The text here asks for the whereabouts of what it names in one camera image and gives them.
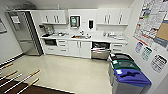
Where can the stainless steel dishwasher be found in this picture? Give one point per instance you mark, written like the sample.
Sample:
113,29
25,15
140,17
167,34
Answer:
100,50

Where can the white two-door base cabinet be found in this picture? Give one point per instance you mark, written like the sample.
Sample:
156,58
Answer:
79,48

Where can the steel sink basin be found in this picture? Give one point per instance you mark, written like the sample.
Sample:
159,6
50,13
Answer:
81,36

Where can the chrome faucet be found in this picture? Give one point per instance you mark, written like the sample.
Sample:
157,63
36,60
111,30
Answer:
82,33

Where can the blue white bottle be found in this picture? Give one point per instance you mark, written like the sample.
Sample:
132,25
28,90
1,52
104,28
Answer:
104,34

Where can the steel paper towel dispenser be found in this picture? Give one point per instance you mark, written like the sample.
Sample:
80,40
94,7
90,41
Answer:
75,21

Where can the black built-in microwave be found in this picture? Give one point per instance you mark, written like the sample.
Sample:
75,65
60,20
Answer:
50,42

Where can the grey bin green lid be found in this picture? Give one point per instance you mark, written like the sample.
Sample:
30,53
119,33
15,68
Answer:
125,64

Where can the light blue spray bottle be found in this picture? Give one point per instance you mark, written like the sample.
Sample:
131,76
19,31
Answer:
58,6

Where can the stainless steel refrigerator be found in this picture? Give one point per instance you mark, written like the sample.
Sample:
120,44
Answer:
25,33

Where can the cork notice board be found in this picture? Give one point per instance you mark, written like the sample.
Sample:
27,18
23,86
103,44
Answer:
162,33

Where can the round recycling wall sign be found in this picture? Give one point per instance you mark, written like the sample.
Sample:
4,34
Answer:
158,63
138,47
146,53

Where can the large printed wall poster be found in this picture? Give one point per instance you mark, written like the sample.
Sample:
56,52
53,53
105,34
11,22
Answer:
146,20

